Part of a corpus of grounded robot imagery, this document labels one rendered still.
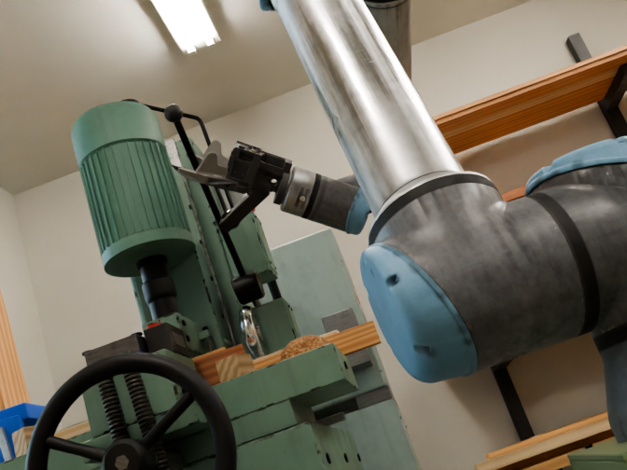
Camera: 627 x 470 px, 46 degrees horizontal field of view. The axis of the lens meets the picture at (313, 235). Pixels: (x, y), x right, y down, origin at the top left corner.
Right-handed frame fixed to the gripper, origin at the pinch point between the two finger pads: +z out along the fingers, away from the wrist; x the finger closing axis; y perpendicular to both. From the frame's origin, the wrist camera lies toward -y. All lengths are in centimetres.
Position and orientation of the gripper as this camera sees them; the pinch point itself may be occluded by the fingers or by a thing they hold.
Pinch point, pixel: (180, 164)
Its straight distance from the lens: 142.8
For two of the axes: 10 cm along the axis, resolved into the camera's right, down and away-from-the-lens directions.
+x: 0.5, 2.9, -9.6
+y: 3.3, -9.1, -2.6
